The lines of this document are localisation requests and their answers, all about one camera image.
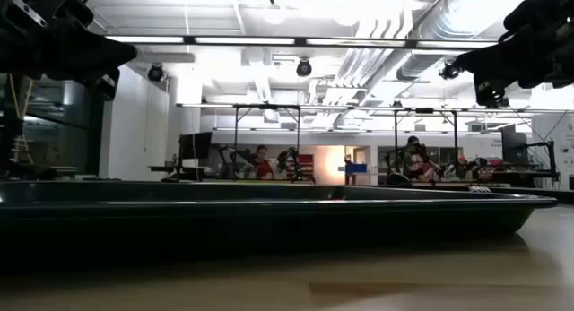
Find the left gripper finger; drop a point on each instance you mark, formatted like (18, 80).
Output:
(94, 57)
(109, 84)

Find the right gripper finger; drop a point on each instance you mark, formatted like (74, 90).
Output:
(493, 64)
(492, 93)

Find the background black robot arm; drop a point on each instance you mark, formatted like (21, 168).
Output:
(226, 161)
(289, 161)

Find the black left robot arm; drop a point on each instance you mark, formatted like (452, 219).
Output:
(9, 123)

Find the dark green serving tray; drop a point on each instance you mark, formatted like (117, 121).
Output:
(269, 221)

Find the black ceiling spotlight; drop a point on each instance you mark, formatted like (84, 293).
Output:
(447, 71)
(155, 72)
(304, 68)

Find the tall black monitor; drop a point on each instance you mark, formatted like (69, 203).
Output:
(514, 145)

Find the cluttered background workbench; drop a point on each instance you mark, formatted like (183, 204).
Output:
(493, 173)

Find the white board panel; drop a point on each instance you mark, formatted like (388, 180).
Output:
(558, 145)

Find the person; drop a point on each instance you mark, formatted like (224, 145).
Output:
(263, 167)
(414, 161)

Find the black computer monitor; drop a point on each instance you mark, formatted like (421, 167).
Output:
(195, 145)

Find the wooden ladder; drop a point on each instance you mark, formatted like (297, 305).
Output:
(20, 147)

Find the black office chair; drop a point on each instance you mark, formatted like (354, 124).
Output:
(398, 179)

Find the blue box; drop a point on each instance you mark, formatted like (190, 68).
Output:
(356, 168)

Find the black overhead light bar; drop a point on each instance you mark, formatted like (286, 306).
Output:
(300, 41)

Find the red tool cabinet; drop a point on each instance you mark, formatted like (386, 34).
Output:
(308, 164)

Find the silver ventilation duct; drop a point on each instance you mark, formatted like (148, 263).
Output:
(426, 64)

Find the black camera stand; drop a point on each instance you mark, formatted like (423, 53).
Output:
(550, 161)

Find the black workstation frame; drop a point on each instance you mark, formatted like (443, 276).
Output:
(396, 140)
(236, 140)

